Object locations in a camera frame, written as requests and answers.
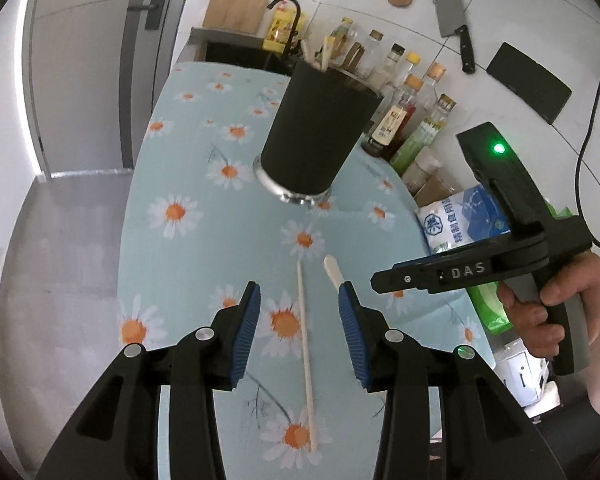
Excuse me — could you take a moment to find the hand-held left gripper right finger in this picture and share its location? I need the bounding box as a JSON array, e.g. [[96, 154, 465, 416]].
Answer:
[[338, 281, 566, 480]]

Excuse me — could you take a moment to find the black utensil holder cup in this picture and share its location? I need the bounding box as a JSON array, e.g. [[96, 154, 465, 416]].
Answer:
[[253, 60, 385, 207]]

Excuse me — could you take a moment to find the yellow label glass bottle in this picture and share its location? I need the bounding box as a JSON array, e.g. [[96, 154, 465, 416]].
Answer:
[[330, 17, 356, 63]]

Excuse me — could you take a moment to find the person's right hand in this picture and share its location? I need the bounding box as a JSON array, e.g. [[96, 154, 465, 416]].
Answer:
[[497, 251, 600, 361]]

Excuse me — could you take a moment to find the black wall panel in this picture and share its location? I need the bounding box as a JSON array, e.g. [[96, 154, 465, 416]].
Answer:
[[486, 42, 573, 126]]

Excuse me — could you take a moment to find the black handled cleaver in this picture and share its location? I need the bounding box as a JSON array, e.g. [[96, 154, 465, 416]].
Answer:
[[432, 0, 477, 75]]

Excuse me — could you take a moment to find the dark sauce bottle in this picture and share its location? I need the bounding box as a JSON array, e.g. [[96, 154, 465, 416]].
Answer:
[[361, 102, 413, 161]]

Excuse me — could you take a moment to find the black kitchen sink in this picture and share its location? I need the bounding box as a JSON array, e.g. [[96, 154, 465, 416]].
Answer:
[[190, 26, 301, 76]]

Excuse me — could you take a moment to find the yellow cap clear bottle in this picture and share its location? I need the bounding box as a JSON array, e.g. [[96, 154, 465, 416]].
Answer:
[[400, 51, 423, 86]]

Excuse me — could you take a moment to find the white box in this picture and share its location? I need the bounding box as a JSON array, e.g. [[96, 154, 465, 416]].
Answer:
[[492, 337, 553, 406]]

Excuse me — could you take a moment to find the cork cap clear bottle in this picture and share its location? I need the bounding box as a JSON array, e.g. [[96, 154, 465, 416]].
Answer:
[[397, 75, 426, 111]]

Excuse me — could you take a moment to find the brown spice jar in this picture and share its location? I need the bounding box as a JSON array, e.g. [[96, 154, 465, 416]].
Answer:
[[415, 177, 463, 209]]

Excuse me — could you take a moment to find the brown cap clear bottle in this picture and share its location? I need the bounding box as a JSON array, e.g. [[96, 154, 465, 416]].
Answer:
[[357, 30, 385, 81]]

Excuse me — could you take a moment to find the green plastic bag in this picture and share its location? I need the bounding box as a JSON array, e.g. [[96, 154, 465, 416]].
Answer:
[[467, 200, 573, 336]]

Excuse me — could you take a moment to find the black cap clear bottle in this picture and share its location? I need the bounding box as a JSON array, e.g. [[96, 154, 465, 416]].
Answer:
[[380, 44, 406, 88]]

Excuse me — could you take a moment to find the white blue salt bag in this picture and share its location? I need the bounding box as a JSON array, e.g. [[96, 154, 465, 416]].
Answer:
[[416, 184, 512, 257]]

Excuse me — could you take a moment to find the white lid spice jar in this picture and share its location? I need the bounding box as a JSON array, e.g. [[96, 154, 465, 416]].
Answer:
[[401, 152, 443, 196]]

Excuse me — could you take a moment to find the yellow oil bottle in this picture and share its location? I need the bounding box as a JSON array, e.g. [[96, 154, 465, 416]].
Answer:
[[262, 0, 308, 53]]

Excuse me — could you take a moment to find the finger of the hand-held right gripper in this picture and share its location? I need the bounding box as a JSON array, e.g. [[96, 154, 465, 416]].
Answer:
[[371, 258, 437, 294]]

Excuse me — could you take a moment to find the daisy print tablecloth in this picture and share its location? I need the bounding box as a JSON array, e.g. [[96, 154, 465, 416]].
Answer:
[[116, 61, 496, 480]]

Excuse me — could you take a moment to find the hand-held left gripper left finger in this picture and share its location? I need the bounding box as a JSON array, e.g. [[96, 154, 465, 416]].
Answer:
[[35, 281, 262, 480]]

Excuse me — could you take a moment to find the green label oil bottle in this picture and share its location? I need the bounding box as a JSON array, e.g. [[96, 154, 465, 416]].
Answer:
[[390, 93, 457, 171]]

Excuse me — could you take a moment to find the orange cap clear bottle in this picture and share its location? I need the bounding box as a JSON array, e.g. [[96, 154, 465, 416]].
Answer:
[[422, 62, 447, 106]]

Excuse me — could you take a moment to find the black faucet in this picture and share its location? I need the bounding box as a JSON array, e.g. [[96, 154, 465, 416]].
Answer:
[[266, 0, 303, 56]]

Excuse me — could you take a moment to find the black door handle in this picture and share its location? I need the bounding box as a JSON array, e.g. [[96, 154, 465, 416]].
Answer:
[[130, 0, 173, 31]]

